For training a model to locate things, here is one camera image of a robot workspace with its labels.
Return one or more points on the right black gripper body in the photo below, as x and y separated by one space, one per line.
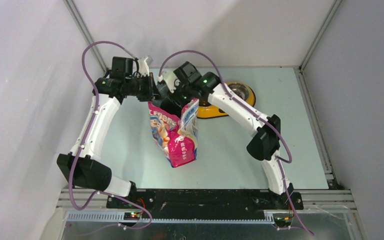
182 94

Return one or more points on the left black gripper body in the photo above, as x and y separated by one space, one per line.
142 87

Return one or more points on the cat food bag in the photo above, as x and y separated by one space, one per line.
176 136

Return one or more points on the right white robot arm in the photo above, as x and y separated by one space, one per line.
265 144

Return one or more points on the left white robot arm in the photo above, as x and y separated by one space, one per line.
83 166

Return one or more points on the yellow double pet bowl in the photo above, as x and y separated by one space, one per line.
221 104

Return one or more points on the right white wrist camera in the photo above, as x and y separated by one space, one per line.
169 79

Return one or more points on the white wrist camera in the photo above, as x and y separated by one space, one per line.
169 79
143 66

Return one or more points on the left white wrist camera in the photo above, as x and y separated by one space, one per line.
143 66

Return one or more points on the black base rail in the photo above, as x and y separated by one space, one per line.
209 204

